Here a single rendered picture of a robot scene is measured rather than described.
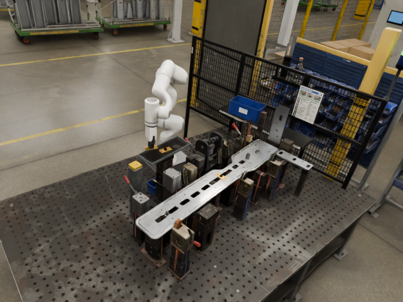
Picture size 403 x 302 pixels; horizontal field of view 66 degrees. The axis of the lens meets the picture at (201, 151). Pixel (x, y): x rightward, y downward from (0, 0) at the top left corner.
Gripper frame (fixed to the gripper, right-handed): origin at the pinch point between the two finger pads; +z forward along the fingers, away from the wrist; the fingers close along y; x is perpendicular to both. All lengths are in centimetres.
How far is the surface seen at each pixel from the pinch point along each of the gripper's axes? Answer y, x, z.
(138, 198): 27.2, -16.1, 18.2
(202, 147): -0.9, 38.7, 9.8
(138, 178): 10.2, -11.1, 17.1
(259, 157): 6, 87, 24
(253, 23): -178, 191, -33
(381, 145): -4, 267, 53
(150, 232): 49, -16, 24
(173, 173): 17.1, 9.7, 13.1
